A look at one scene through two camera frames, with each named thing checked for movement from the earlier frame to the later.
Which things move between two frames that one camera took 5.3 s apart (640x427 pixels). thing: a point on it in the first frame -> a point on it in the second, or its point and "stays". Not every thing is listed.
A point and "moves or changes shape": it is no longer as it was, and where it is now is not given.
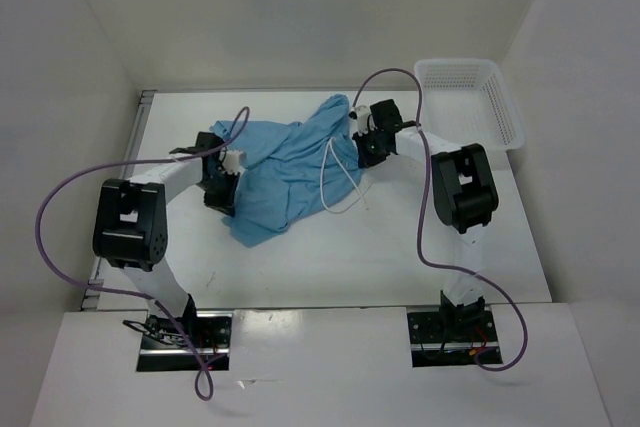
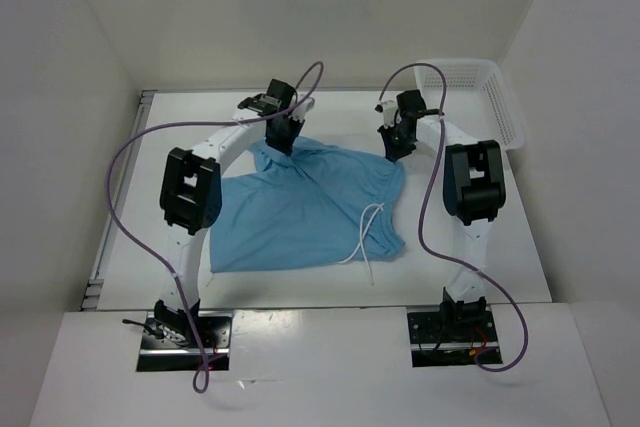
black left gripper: (223, 203) -> (285, 146)
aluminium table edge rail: (93, 299) stays
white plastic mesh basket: (466, 102) stays
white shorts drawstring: (346, 163) -> (368, 218)
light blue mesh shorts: (291, 169) moves or changes shape
